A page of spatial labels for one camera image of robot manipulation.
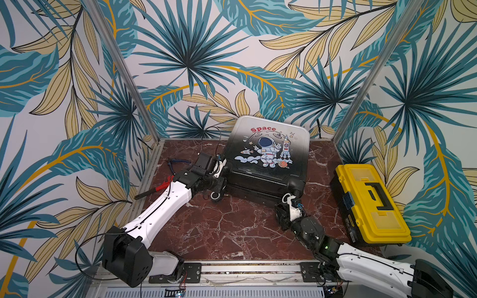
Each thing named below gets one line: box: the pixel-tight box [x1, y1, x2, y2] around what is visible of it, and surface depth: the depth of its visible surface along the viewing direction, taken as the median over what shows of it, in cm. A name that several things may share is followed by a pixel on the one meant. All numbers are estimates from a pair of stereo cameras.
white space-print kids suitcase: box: [222, 116, 311, 204], surface depth 86 cm
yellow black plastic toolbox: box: [329, 163, 412, 245], surface depth 77 cm
